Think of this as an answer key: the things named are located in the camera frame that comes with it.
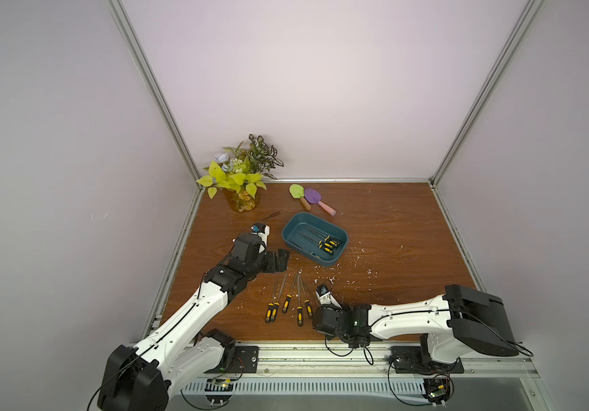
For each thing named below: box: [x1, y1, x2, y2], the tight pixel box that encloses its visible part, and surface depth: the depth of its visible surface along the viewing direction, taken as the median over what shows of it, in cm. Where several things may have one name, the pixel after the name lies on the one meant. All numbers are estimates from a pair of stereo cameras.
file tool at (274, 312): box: [270, 272, 288, 322], surface depth 83 cm
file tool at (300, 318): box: [297, 274, 304, 328], surface depth 82 cm
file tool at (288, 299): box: [281, 272, 298, 315], surface depth 85 cm
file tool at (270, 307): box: [265, 275, 280, 323], surface depth 83 cm
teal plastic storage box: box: [281, 211, 349, 268], surface depth 101 cm
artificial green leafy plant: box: [196, 134, 285, 200], surface depth 96 cm
